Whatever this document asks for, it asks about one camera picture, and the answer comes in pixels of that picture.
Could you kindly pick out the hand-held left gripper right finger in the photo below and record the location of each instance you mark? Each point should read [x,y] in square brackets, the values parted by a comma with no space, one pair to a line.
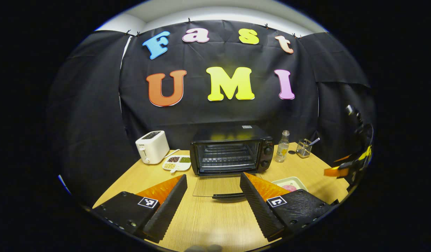
[259,206]

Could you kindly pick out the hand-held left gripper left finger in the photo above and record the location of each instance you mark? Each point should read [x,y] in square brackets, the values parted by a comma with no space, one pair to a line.
[168,206]

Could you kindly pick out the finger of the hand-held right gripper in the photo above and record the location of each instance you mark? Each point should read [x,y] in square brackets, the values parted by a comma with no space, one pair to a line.
[336,172]
[343,158]

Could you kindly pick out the pink ham slice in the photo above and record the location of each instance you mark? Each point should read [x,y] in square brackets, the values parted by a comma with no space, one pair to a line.
[289,188]

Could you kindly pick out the white square dish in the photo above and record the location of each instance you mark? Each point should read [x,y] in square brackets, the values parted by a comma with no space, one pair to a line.
[295,181]

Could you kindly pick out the black electric oven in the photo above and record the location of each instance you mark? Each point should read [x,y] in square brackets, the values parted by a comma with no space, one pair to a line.
[233,133]

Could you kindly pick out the striped straw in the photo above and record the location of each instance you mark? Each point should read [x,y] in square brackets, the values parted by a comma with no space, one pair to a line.
[314,141]

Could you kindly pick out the white divided dish with grains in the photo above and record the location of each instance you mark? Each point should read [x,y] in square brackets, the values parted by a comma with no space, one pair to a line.
[177,163]

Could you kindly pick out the clear glass bottle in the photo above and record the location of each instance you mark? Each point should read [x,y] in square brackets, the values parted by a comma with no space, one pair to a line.
[281,152]

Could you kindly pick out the white toaster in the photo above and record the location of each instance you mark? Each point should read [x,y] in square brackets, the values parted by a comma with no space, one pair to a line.
[152,147]

